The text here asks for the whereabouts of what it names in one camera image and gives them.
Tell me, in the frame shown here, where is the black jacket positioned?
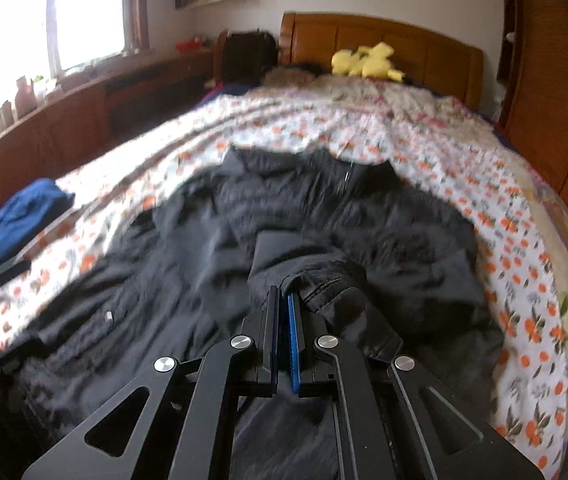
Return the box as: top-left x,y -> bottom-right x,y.
0,146 -> 507,480

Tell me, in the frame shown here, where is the beige floral quilt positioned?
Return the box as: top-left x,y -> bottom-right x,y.
261,67 -> 568,346

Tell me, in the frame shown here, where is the yellow plush toy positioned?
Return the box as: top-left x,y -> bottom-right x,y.
331,42 -> 407,83

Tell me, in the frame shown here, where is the wooden bed headboard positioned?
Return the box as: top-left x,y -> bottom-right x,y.
280,11 -> 484,111

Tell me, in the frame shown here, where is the wooden desk cabinet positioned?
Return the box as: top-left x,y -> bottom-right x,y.
0,47 -> 225,251

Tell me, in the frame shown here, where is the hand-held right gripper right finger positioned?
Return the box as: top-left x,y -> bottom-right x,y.
286,292 -> 547,480

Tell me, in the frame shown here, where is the pink bottle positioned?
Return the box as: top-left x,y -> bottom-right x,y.
14,76 -> 37,118

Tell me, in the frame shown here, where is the window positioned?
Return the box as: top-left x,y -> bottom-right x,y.
0,0 -> 149,111

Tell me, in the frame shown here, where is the black backpack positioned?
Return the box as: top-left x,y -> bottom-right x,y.
216,31 -> 277,86

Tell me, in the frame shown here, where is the folded navy blue garment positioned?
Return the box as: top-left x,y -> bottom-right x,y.
0,178 -> 76,281

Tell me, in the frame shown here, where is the orange fruit print bedsheet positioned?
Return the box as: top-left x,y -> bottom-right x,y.
0,91 -> 568,480

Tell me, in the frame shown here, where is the wooden slatted wardrobe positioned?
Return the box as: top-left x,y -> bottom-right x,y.
496,0 -> 568,251

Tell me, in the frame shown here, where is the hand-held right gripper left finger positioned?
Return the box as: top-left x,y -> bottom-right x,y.
21,285 -> 281,480

